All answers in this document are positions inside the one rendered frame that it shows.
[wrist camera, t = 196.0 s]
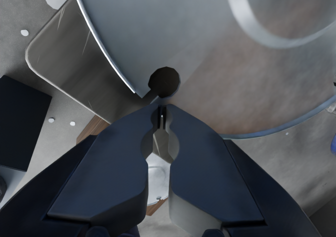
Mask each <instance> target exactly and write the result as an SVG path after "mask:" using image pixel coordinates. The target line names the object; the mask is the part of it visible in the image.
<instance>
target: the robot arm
mask: <svg viewBox="0 0 336 237"><path fill-rule="evenodd" d="M161 117H162V119H163V130H166V132H167V133H168V134H169V137H168V153H169V154H170V156H171V157H172V158H173V160H174V161H173V162H172V163H171V165H170V172H169V187H168V209H169V218H170V220H171V221H172V223H173V224H174V225H176V226H177V227H179V228H180V229H182V230H184V231H185V232H187V233H188V234H190V235H191V236H193V237H322V236H321V234H320V233H319V231H318V230H317V228H316V227H315V225H314V224H313V223H312V221H311V220H310V218H309V217H308V216H307V215H306V213H305V212H304V211H303V209H302V208H301V207H300V206H299V205H298V203H297V202H296V201H295V200H294V199H293V198H292V197H291V195H290V194H289V193H288V192H287V191H286V190H285V189H284V188H283V187H282V186H281V185H280V184H279V183H278V182H277V181H276V180H274V179H273V178H272V177H271V176H270V175H269V174H268V173H267V172H266V171H265V170H264V169H262V168H261V167H260V166H259V165H258V164H257V163H256V162H255V161H254V160H253V159H251V158H250V157H249V156H248V155H247V154H246V153H245V152H244V151H243V150H242V149H241V148H239V147H238V146H237V145H236V144H235V143H234V142H233V141H232V140H231V139H223V138H222V137H221V136H220V135H219V134H218V133H217V132H215V131H214V130H213V129H212V128H211V127H209V126H208V125H207V124H205V123H204V122H203V121H201V120H199V119H198V118H196V117H194V116H193V115H191V114H189V113H187V112H186V111H184V110H182V109H180V108H179V107H177V106H175V105H173V104H167V105H163V107H162V105H161V104H157V103H151V104H149V105H147V106H145V107H143V108H141V109H139V110H136V111H134V112H132V113H130V114H128V115H126V116H124V117H122V118H120V119H118V120H117V121H115V122H113V123H112V124H110V125H109V126H107V127H106V128H105V129H104V130H102V131H101V132H100V133H99V134H97V135H91V134H90V135H88V136H87V137H86V138H84V139H83V140H82V141H81V142H79V143H78V144H77V145H75V146H74V147H73V148H71V149H70V150H69V151H67V152H66V153H65V154H63V155H62V156H61V157H60V158H58V159H57V160H56V161H54V162H53V163H52V164H50V165H49V166H48V167H46V168H45V169H44V170H43V171H41V172H40V173H39V174H37V175H36V176H35V177H34V178H32V179H31V180H30V181H29V182H28V183H26V184H25V185H24V186H23V187H22V188H21V189H20V190H19V191H18V192H16V193H15V194H14V195H13V196H12V197H11V198H10V199H9V200H8V201H7V202H6V203H5V204H4V206H3V207H2V208H1V209H0V237H117V236H119V235H121V234H122V233H124V232H126V231H128V230H129V229H131V228H133V227H135V226H136V225H138V224H140V223H141V222H142V221H143V220H144V218H145V216H146V211H147V204H148V196H149V165H148V163H147V161H146V159H147V158H148V156H149V155H150V154H151V153H152V152H153V134H154V133H155V132H156V131H157V129H160V125H161Z"/></svg>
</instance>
